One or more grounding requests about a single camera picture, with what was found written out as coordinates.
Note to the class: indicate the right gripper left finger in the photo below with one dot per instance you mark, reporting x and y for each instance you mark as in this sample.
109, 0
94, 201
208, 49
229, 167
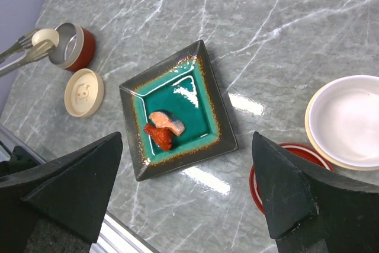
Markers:
58, 206

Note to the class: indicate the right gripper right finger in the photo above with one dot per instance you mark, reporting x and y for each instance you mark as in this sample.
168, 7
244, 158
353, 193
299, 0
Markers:
312, 209

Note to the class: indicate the red fried chicken piece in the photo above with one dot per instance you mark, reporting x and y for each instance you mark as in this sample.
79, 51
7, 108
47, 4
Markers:
162, 137

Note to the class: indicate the salmon piece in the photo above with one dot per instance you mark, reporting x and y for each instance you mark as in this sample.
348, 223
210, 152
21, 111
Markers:
165, 119

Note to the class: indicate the metal tongs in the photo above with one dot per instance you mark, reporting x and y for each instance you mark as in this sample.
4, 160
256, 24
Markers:
29, 52

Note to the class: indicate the white egg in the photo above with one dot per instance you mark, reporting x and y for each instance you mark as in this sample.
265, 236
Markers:
46, 34

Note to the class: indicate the red steel lunch container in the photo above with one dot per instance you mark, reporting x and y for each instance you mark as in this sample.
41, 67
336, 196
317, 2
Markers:
76, 48

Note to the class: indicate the red round lid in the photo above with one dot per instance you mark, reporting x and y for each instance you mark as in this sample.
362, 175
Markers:
300, 150

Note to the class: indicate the cream white bowl container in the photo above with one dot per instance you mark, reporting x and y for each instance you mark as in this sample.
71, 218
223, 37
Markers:
341, 122

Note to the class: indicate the cream round lid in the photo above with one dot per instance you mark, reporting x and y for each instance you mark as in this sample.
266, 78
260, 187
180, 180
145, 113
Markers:
84, 93

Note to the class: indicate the teal square plate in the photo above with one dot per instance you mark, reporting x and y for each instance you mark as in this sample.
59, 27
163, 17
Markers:
184, 87

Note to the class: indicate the aluminium mounting rail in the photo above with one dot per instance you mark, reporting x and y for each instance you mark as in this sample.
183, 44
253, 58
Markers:
114, 236

